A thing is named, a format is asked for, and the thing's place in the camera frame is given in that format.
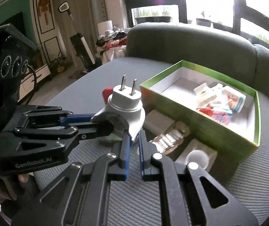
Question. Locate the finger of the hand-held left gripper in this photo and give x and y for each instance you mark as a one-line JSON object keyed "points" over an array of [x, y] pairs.
{"points": [[89, 133], [78, 120]]}

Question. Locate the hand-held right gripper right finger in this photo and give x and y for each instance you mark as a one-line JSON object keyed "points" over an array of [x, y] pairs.
{"points": [[142, 155]]}

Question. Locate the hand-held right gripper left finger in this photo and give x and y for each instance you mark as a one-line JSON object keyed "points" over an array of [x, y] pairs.
{"points": [[125, 155]]}

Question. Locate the white charger block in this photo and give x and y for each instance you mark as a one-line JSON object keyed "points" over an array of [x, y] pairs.
{"points": [[158, 122]]}

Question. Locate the red tray with monster figure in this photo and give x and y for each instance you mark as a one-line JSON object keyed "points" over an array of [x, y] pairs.
{"points": [[106, 94]]}

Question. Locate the white plug adapter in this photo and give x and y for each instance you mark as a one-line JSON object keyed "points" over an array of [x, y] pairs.
{"points": [[125, 103]]}

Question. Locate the white plastic funnel cup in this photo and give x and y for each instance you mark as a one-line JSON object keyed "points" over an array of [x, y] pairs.
{"points": [[196, 157]]}

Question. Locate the green cardboard box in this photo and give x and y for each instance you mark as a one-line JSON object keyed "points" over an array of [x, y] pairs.
{"points": [[195, 131]]}

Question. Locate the clear plastic hair clip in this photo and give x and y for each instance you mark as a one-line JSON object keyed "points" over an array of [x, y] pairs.
{"points": [[203, 91]]}

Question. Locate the white bottle with blue label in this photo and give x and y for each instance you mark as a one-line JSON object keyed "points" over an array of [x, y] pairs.
{"points": [[233, 100]]}

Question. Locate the person's left hand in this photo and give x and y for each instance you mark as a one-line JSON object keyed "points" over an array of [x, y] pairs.
{"points": [[22, 179]]}

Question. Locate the white low cabinet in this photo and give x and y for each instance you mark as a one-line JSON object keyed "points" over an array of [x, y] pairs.
{"points": [[40, 75]]}

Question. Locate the green potted plant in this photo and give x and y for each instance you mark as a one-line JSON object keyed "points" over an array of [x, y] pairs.
{"points": [[58, 63]]}

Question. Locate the black and white vacuum cleaner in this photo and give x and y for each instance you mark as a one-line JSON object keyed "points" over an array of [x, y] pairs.
{"points": [[82, 49]]}

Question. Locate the pile of clothes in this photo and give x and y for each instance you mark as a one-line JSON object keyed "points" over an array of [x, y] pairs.
{"points": [[110, 40]]}

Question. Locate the grey sofa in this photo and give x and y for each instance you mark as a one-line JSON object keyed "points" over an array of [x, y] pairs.
{"points": [[183, 42]]}

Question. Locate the long black window planter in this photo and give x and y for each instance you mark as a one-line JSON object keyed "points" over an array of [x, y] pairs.
{"points": [[153, 20]]}

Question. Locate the black plant pot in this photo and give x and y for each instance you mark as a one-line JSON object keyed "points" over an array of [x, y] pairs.
{"points": [[203, 21]]}

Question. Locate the framed wall picture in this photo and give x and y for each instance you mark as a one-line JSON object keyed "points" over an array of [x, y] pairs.
{"points": [[43, 7]]}

